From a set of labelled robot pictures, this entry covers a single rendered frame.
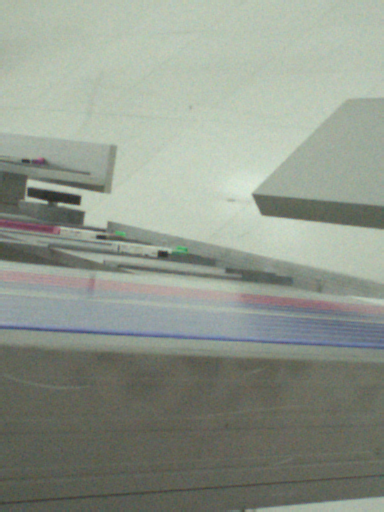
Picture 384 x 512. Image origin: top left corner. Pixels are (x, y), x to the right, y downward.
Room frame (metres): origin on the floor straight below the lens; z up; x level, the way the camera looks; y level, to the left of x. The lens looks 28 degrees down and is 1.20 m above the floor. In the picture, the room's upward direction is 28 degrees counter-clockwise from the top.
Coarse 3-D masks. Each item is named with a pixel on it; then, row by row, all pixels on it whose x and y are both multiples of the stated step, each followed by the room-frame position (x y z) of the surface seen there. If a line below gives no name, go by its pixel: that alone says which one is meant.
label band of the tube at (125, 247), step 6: (120, 246) 0.81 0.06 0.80; (126, 246) 0.82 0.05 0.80; (132, 246) 0.82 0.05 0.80; (138, 246) 0.82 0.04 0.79; (144, 246) 0.82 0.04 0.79; (150, 246) 0.83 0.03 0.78; (126, 252) 0.81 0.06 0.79; (132, 252) 0.82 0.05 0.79; (138, 252) 0.82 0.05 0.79; (144, 252) 0.82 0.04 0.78; (150, 252) 0.82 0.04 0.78; (156, 252) 0.83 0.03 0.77; (162, 252) 0.83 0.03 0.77; (168, 252) 0.83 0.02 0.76
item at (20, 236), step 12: (0, 228) 0.77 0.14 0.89; (0, 240) 0.77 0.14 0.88; (12, 240) 0.77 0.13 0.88; (24, 240) 0.78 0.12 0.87; (36, 240) 0.78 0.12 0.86; (48, 240) 0.79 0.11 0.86; (60, 240) 0.79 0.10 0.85; (72, 240) 0.80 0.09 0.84; (84, 240) 0.80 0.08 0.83; (96, 240) 0.81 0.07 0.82; (108, 240) 0.82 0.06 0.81; (180, 252) 0.84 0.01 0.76
